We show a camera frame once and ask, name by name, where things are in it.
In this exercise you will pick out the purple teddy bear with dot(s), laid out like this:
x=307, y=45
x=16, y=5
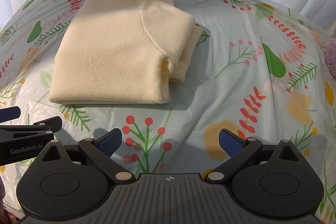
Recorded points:
x=330, y=55

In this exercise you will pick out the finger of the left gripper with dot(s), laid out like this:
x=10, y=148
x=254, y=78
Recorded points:
x=50, y=125
x=10, y=113

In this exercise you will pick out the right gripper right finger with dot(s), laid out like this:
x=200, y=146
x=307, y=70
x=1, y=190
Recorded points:
x=241, y=152

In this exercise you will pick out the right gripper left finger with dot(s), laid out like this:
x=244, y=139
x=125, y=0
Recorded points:
x=98, y=153

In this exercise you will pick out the floral print bed sheet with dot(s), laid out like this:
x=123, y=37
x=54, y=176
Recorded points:
x=258, y=70

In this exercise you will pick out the cream knit sweater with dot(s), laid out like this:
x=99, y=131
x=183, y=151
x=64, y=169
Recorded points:
x=123, y=51

